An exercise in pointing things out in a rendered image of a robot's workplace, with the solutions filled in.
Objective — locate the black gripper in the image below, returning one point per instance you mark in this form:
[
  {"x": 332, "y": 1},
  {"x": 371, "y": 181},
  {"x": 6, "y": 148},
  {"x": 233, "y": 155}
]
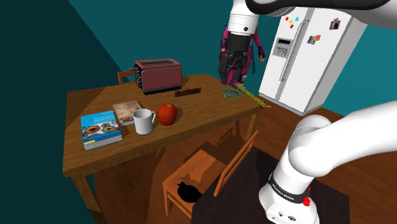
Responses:
[{"x": 238, "y": 43}]

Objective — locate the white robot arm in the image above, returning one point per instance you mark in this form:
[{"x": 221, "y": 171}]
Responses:
[{"x": 313, "y": 155}]

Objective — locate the magenta humanoid figure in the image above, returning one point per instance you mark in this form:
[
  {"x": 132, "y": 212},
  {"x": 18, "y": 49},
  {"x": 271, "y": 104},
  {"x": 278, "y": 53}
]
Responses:
[{"x": 256, "y": 40}]

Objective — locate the yellow-green ruler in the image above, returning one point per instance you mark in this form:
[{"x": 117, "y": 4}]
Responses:
[{"x": 252, "y": 96}]

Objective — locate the dark brown bar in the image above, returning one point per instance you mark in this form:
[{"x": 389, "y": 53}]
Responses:
[{"x": 187, "y": 91}]

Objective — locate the wooden table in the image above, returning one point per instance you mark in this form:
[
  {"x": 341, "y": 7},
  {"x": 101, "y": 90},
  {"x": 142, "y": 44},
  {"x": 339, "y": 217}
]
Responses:
[{"x": 198, "y": 108}]

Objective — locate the red toaster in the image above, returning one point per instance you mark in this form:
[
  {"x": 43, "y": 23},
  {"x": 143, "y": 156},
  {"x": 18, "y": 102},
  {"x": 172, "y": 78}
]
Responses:
[{"x": 161, "y": 76}]

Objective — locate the white refrigerator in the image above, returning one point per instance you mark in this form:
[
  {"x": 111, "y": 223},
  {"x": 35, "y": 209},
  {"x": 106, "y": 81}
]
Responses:
[{"x": 310, "y": 71}]

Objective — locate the red apple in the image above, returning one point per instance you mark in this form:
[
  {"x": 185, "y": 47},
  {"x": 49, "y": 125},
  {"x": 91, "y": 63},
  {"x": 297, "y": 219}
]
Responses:
[{"x": 167, "y": 114}]

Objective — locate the white mug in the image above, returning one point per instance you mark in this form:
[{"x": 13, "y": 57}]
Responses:
[{"x": 143, "y": 122}]

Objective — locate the wooden chair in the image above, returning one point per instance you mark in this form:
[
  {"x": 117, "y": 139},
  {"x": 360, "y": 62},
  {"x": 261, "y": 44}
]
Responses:
[
  {"x": 198, "y": 170},
  {"x": 125, "y": 77}
]

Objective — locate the brown book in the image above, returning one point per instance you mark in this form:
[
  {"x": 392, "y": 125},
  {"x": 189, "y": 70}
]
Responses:
[{"x": 125, "y": 111}]

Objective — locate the dark robot stand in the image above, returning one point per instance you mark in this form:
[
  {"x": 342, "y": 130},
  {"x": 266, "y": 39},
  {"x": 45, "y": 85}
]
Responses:
[{"x": 235, "y": 186}]

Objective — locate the black round object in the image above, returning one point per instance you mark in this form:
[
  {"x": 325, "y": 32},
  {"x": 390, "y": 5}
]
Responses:
[{"x": 188, "y": 193}]

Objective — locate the blue book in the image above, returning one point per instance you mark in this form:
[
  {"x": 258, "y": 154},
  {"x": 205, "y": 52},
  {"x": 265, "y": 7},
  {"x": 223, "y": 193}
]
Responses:
[{"x": 99, "y": 128}]

